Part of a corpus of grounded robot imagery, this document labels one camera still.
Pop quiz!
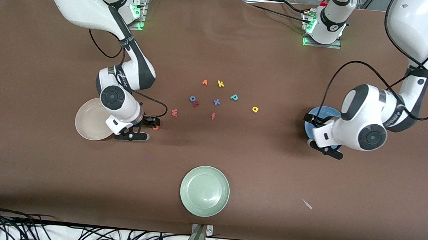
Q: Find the blue plate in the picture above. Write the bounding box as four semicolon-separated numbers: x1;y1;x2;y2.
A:
302;105;345;150

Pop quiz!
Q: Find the beige brown plate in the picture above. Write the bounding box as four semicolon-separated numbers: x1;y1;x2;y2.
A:
74;96;120;142

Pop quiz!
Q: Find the pale green plate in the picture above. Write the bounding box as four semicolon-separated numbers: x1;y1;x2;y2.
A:
178;164;232;219

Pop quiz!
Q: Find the brown table cover sheet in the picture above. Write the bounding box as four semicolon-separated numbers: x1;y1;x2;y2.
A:
0;0;428;240

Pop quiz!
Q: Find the grey metal clamp plate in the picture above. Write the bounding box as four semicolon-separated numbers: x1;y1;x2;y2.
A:
191;223;214;236

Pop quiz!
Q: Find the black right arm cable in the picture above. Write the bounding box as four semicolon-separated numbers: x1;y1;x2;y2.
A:
122;80;170;119
87;29;127;60

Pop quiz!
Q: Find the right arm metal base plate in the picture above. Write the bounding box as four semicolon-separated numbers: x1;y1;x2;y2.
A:
128;0;148;31

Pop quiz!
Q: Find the black cable on table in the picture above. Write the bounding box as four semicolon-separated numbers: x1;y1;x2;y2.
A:
243;0;316;26

